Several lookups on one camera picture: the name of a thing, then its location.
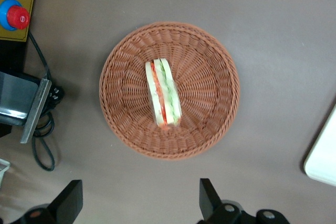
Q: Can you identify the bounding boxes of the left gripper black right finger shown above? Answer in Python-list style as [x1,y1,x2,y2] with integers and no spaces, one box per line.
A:
[199,178,224,221]

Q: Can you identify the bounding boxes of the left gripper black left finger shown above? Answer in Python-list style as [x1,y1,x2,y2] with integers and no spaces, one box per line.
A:
[48,179,84,224]

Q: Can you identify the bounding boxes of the triangle sandwich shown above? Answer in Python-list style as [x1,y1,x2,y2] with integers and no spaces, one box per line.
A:
[145,57,183,130]

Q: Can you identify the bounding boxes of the round brown wicker basket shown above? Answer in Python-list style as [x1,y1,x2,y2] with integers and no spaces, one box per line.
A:
[99,21,241,161]

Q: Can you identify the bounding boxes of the cream plastic tray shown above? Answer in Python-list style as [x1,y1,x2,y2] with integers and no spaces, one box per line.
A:
[303,103,336,187]

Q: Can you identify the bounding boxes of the black machine with yellow panel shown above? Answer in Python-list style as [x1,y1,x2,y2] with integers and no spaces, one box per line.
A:
[0,0,40,138]

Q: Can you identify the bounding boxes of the red emergency stop button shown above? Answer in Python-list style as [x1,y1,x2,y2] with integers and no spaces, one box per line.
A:
[0,0,31,32]

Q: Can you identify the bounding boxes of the black power cable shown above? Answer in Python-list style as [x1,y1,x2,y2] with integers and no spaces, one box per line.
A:
[27,31,65,172]

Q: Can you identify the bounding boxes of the metal clamp bracket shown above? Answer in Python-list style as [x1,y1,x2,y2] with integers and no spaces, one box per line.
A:
[0,71,53,144]

